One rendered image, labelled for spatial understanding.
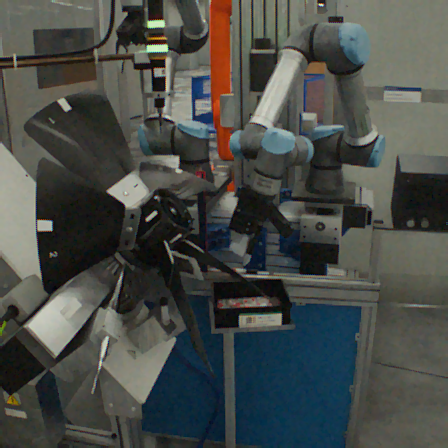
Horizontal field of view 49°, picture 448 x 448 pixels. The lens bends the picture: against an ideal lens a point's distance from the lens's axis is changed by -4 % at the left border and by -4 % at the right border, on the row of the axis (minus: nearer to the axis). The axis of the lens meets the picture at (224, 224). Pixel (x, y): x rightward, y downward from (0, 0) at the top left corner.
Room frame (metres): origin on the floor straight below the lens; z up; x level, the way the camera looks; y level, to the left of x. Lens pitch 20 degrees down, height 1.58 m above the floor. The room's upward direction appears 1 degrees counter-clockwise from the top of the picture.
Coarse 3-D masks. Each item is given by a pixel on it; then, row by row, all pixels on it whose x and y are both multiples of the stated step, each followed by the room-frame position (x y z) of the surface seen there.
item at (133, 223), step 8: (128, 208) 0.97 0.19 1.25; (136, 208) 1.00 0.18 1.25; (128, 216) 0.98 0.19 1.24; (136, 216) 1.00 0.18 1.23; (128, 224) 0.98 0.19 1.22; (136, 224) 1.00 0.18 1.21; (136, 232) 1.00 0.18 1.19; (120, 240) 0.96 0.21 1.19; (128, 240) 0.98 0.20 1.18; (120, 248) 0.96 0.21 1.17; (128, 248) 0.98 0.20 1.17
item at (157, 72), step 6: (150, 60) 1.14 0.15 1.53; (156, 60) 1.14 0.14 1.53; (162, 60) 1.14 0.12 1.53; (156, 66) 1.14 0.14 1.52; (162, 66) 1.14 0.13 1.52; (156, 72) 1.14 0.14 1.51; (162, 72) 1.14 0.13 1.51; (156, 78) 1.14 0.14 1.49; (162, 78) 1.14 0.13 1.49; (156, 84) 1.14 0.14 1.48; (162, 84) 1.14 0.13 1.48; (156, 90) 1.14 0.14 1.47; (162, 90) 1.14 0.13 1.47; (156, 102) 1.14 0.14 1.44; (162, 102) 1.14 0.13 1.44
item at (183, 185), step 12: (144, 168) 1.36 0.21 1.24; (156, 168) 1.37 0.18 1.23; (168, 168) 1.39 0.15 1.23; (144, 180) 1.29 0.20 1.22; (156, 180) 1.29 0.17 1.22; (168, 180) 1.30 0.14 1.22; (180, 180) 1.31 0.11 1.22; (192, 180) 1.34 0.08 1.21; (204, 180) 1.38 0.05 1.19; (180, 192) 1.22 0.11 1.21; (192, 192) 1.24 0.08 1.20
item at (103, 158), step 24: (72, 96) 1.16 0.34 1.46; (96, 96) 1.20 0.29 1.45; (72, 120) 1.12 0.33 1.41; (96, 120) 1.14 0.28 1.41; (48, 144) 1.07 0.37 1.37; (72, 144) 1.09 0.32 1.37; (96, 144) 1.11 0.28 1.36; (120, 144) 1.13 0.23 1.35; (72, 168) 1.06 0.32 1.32; (96, 168) 1.08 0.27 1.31; (120, 168) 1.10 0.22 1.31
